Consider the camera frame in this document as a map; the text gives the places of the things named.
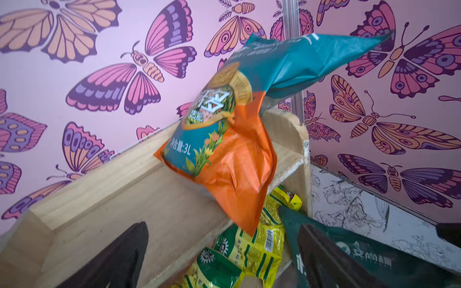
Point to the teal and orange soil bag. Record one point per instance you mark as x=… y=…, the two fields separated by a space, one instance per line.
x=222 y=143

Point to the wooden two-tier shelf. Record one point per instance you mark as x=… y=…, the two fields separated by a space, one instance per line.
x=58 y=236

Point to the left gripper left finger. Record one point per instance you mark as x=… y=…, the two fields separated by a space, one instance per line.
x=116 y=266

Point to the yellow green fertilizer packet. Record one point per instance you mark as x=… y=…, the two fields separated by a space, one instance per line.
x=260 y=255
x=211 y=269

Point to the dark green soil bag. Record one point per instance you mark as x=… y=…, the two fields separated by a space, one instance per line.
x=411 y=272

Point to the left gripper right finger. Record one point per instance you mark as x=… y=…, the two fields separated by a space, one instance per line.
x=331 y=257

